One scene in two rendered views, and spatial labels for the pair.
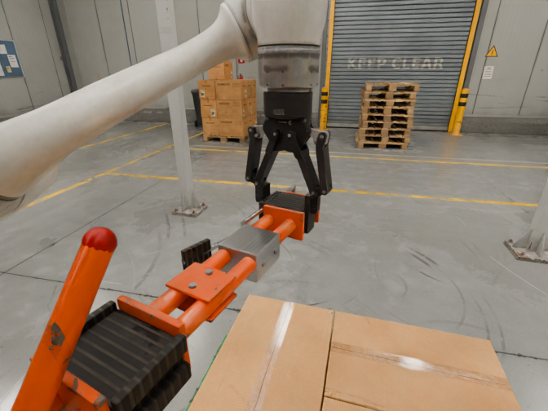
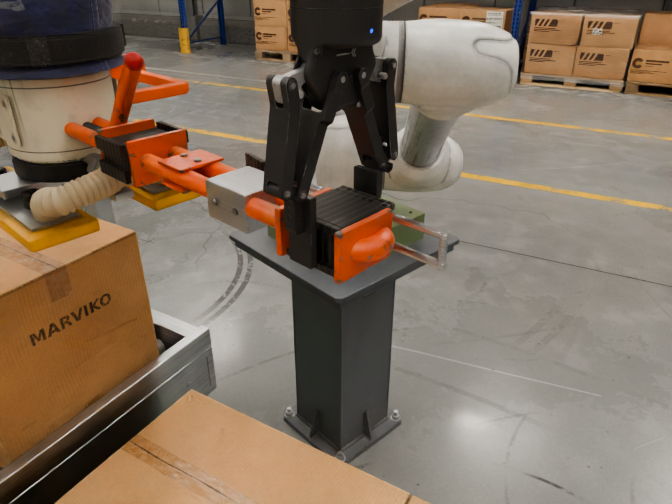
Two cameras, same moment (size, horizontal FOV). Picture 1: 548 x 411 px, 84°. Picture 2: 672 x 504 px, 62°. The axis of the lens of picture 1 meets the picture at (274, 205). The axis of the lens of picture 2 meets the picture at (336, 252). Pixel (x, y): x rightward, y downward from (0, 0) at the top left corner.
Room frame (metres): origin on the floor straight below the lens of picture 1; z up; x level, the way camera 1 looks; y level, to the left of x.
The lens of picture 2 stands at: (0.62, -0.49, 1.50)
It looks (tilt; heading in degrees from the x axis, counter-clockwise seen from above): 28 degrees down; 105
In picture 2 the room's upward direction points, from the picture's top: straight up
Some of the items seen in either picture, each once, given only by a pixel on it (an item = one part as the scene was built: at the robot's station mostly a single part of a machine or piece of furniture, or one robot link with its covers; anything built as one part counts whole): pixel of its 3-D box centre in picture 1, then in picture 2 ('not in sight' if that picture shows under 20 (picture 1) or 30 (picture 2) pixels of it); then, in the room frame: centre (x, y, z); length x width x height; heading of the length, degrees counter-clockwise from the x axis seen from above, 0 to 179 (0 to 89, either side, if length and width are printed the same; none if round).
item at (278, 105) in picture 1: (287, 121); (336, 52); (0.49, -0.02, 1.43); 0.08 x 0.07 x 0.09; 62
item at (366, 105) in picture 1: (383, 113); not in sight; (7.08, -2.47, 0.65); 1.29 x 1.10 x 1.31; 168
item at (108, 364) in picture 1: (118, 364); (144, 150); (0.19, 0.13, 1.27); 0.10 x 0.08 x 0.06; 62
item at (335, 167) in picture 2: not in sight; (348, 156); (0.26, 0.96, 1.00); 0.18 x 0.16 x 0.22; 12
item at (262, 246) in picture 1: (249, 251); (248, 198); (0.38, 0.03, 1.26); 0.07 x 0.07 x 0.04; 62
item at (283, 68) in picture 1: (288, 70); not in sight; (0.49, -0.02, 1.50); 0.09 x 0.09 x 0.06
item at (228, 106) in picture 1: (229, 100); not in sight; (7.74, 1.07, 0.87); 1.21 x 1.02 x 1.74; 168
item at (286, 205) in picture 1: (292, 214); (333, 232); (0.49, -0.03, 1.27); 0.08 x 0.07 x 0.05; 152
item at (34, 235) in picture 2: not in sight; (16, 194); (-0.08, 0.17, 1.16); 0.34 x 0.10 x 0.05; 152
